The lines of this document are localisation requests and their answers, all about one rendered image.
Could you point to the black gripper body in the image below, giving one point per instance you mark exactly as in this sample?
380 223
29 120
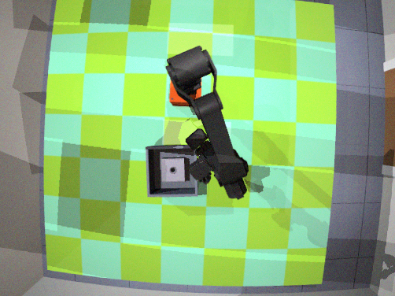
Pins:
196 140

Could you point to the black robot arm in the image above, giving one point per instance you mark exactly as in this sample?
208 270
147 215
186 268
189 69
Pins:
186 70

